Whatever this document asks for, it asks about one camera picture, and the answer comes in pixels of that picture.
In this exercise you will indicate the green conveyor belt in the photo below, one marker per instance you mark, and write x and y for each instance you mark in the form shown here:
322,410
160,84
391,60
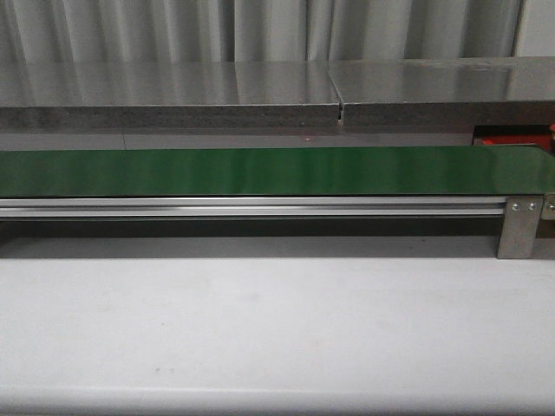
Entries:
319,171

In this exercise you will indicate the grey stone counter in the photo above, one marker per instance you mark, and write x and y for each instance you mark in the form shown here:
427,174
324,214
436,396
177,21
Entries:
105,105

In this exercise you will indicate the red plastic bin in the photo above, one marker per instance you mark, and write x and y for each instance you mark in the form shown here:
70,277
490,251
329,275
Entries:
543,142

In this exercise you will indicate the grey pleated curtain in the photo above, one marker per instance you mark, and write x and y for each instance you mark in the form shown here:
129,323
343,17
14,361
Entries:
254,31

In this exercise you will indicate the aluminium conveyor frame rail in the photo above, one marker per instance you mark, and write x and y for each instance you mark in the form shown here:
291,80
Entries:
250,207

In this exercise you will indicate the steel conveyor support bracket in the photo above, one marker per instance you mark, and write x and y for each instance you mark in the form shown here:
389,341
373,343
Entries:
520,224

